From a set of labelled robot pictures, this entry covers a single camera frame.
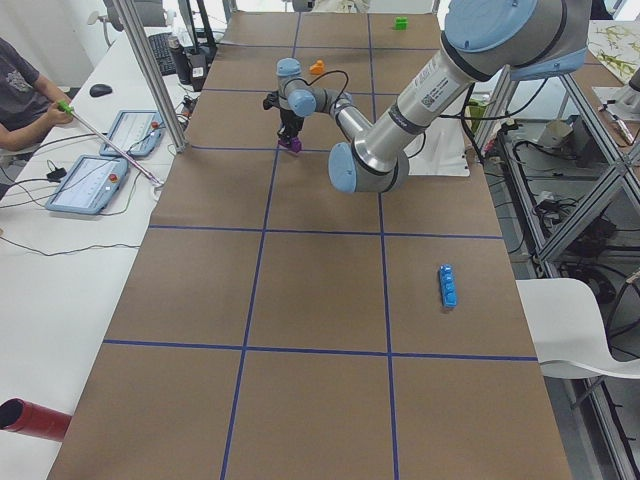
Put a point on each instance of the white plastic chair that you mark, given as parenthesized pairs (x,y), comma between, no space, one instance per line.
(567,330)

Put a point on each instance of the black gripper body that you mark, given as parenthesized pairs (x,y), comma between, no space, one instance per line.
(290,121)

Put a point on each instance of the green handled reach stick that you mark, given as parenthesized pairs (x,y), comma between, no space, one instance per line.
(66,108)

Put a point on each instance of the blue teach pendant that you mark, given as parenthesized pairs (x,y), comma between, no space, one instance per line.
(138,132)
(89,185)

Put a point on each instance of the orange trapezoid block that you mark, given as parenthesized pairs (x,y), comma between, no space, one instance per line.
(317,68)

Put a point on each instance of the green block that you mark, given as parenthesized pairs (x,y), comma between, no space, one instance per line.
(400,23)

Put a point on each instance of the aluminium side frame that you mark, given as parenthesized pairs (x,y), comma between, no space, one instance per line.
(566,184)

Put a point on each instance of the black water bottle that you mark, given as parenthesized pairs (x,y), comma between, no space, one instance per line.
(180,60)

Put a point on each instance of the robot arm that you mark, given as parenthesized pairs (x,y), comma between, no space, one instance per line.
(535,39)

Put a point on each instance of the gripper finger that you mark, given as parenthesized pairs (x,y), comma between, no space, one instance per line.
(295,135)
(283,137)

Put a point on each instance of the purple trapezoid block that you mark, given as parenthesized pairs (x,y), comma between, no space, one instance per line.
(293,145)

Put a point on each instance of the far blue teach pendant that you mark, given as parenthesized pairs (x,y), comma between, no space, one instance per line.
(138,132)

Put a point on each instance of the red cardboard tube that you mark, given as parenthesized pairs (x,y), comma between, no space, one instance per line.
(26,418)

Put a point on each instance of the black computer mouse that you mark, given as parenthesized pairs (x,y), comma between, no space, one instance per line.
(100,90)

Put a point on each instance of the black keyboard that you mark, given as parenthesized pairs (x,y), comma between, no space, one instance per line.
(160,49)

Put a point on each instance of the near blue teach pendant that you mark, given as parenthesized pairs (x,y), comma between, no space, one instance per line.
(89,185)

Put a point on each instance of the seated person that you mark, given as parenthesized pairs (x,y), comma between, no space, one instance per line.
(29,102)

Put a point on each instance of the black power adapter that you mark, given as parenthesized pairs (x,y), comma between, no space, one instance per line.
(56,175)

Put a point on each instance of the long blue studded block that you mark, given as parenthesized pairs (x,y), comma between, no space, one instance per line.
(447,283)

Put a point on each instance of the aluminium frame post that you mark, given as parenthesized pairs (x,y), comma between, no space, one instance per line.
(141,48)

